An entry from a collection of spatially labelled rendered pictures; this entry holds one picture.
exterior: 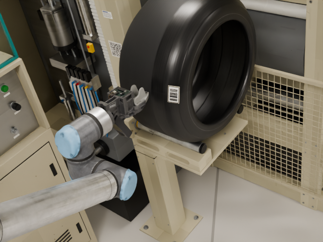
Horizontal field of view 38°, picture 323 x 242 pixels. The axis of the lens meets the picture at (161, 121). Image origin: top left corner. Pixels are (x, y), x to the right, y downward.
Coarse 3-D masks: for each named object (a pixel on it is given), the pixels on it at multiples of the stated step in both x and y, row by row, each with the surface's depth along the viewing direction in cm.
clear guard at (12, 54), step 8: (0, 16) 178; (0, 24) 180; (0, 32) 181; (8, 32) 183; (0, 40) 182; (8, 40) 185; (0, 48) 183; (8, 48) 186; (0, 56) 184; (8, 56) 187; (16, 56) 189; (0, 64) 185
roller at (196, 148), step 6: (138, 126) 201; (144, 126) 199; (150, 132) 198; (156, 132) 195; (168, 138) 192; (174, 138) 190; (180, 144) 189; (186, 144) 186; (192, 144) 185; (198, 144) 184; (204, 144) 184; (198, 150) 183; (204, 150) 185
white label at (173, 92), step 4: (168, 88) 154; (172, 88) 154; (176, 88) 153; (168, 92) 155; (172, 92) 155; (176, 92) 154; (168, 96) 156; (172, 96) 155; (176, 96) 155; (168, 100) 156; (172, 100) 156; (176, 100) 155
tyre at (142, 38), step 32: (160, 0) 164; (192, 0) 158; (224, 0) 163; (128, 32) 164; (160, 32) 156; (192, 32) 153; (224, 32) 197; (128, 64) 162; (160, 64) 154; (192, 64) 155; (224, 64) 203; (160, 96) 157; (192, 96) 207; (224, 96) 200; (160, 128) 171; (192, 128) 168
